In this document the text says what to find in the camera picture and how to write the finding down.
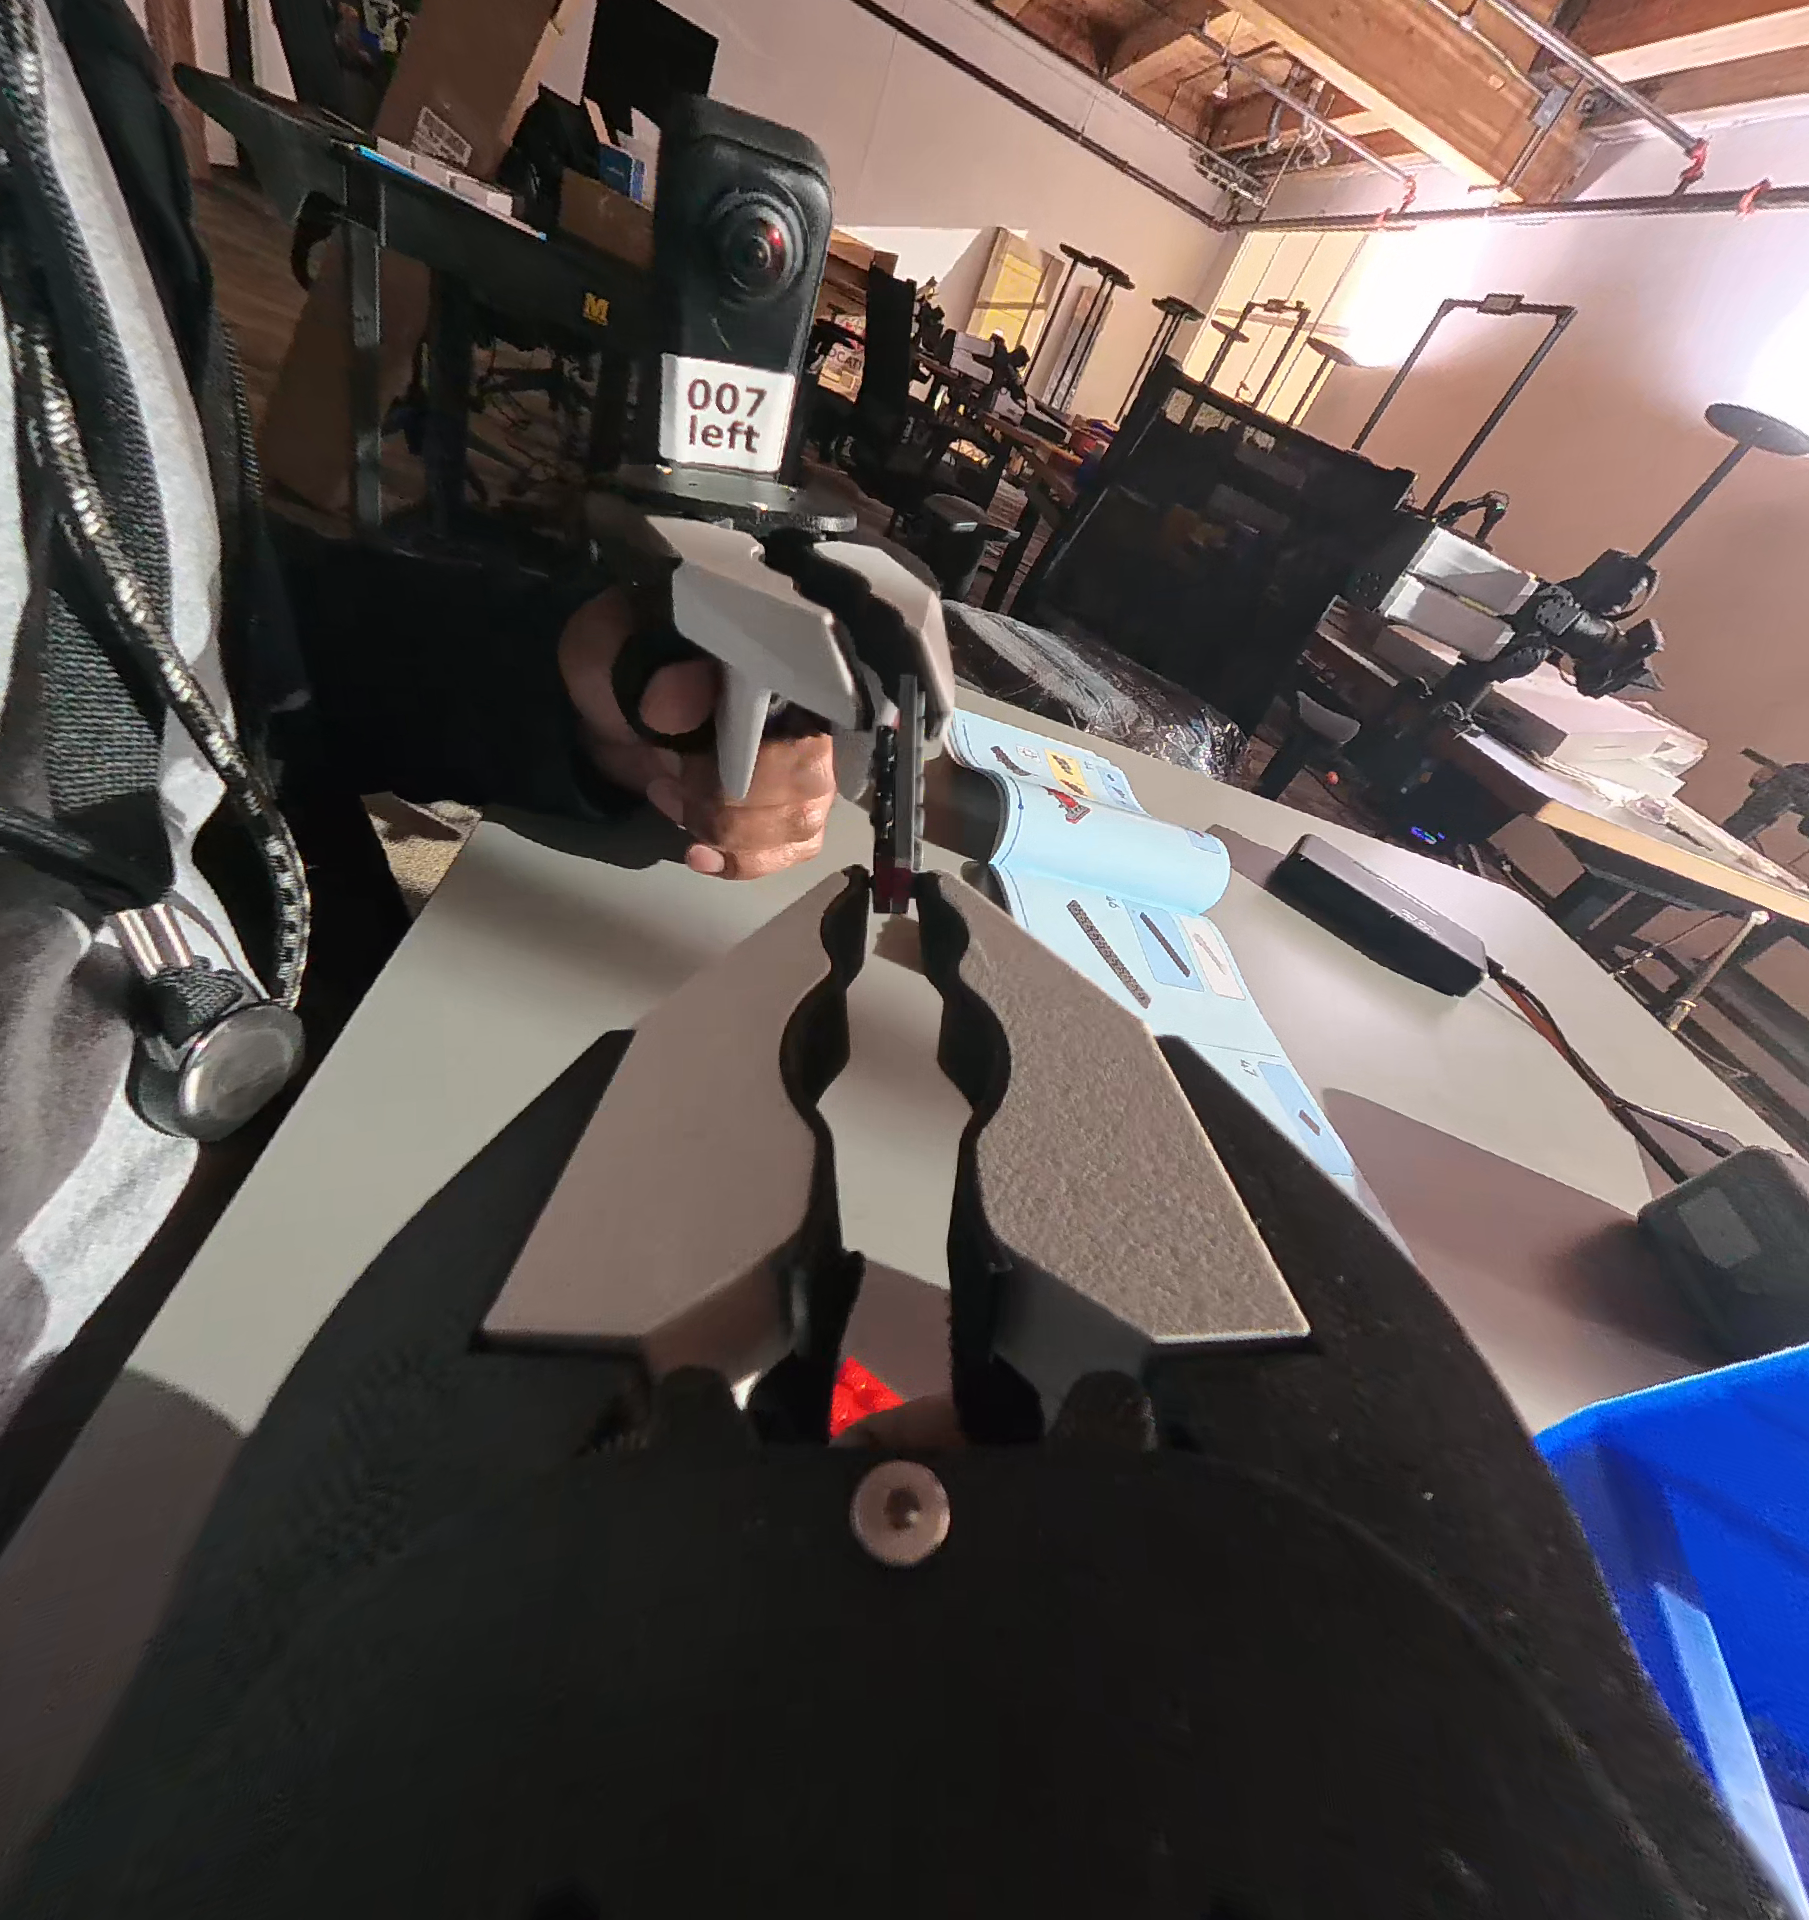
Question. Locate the long black toy brick plate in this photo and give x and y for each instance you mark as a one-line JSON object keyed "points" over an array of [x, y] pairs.
{"points": [[894, 780]]}

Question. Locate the plastic-wrapped chair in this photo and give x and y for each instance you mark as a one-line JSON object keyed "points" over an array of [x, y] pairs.
{"points": [[1087, 675]]}

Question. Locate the red toy brick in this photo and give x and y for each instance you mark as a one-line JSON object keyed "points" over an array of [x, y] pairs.
{"points": [[859, 1390]]}

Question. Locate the stacked white boxes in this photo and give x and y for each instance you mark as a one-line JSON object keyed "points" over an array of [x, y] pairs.
{"points": [[1457, 578]]}

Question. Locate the blue plastic storage bin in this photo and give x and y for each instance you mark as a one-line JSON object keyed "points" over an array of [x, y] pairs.
{"points": [[1717, 1469]]}

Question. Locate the black power adapter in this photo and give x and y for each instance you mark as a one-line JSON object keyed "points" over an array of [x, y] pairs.
{"points": [[1369, 911]]}

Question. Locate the person's left hand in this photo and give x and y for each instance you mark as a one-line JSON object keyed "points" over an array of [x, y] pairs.
{"points": [[751, 825]]}

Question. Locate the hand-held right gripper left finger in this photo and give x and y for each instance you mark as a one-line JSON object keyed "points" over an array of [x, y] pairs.
{"points": [[663, 1185]]}

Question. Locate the person's grey shirt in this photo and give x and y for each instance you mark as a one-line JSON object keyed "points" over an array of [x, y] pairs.
{"points": [[1, 599]]}

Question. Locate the black box device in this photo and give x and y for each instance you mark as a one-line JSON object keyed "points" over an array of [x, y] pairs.
{"points": [[1759, 1260]]}

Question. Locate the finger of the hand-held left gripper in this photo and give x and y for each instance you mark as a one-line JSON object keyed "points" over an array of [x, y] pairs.
{"points": [[751, 615], [911, 632]]}

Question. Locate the person's left forearm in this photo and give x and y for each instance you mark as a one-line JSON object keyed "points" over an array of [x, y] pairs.
{"points": [[422, 675]]}

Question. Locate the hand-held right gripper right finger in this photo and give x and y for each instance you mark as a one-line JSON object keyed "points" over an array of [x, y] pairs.
{"points": [[1124, 1198]]}

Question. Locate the black overhead stand frame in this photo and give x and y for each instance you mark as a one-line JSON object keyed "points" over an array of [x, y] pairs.
{"points": [[1518, 308]]}

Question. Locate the sprinkler pipe with red clamps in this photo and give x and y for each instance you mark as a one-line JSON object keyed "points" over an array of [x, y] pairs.
{"points": [[1518, 215]]}

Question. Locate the tall cardboard box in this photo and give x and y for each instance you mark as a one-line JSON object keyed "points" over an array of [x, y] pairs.
{"points": [[456, 76]]}

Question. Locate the wooden work table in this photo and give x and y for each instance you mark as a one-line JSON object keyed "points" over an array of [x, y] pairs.
{"points": [[1665, 844]]}

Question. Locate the flat white box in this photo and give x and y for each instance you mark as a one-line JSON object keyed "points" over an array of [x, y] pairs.
{"points": [[1596, 731]]}

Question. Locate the grey desk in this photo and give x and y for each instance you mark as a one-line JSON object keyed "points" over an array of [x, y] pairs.
{"points": [[544, 970]]}

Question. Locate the small black robot arm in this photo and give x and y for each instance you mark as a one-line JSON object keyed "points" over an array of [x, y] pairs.
{"points": [[1578, 615]]}

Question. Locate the black table with yellow label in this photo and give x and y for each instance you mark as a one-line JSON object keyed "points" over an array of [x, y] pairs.
{"points": [[443, 223]]}

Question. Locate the light blue instruction booklet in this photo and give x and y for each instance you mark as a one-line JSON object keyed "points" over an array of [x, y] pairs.
{"points": [[1142, 882]]}

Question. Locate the black office chair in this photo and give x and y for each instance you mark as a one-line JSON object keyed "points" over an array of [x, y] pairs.
{"points": [[968, 534]]}

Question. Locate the black mesh cabinet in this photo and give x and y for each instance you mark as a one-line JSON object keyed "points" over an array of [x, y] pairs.
{"points": [[1222, 566]]}

